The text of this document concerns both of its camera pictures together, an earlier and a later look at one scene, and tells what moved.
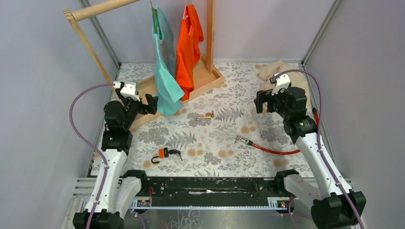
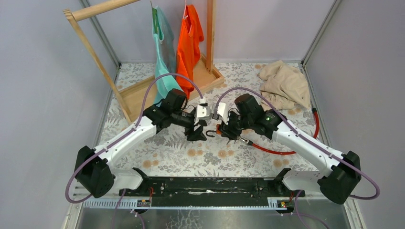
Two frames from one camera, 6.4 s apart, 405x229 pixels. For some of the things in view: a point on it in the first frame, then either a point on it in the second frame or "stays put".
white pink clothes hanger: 186,16 stays put
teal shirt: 171,94 stays put
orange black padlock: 163,152 to 218,130
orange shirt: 190,36 stays put
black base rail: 215,191 stays put
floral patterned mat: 218,134 stays put
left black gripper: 151,108 to 198,134
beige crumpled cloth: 297,78 stays put
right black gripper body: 278,101 to 234,127
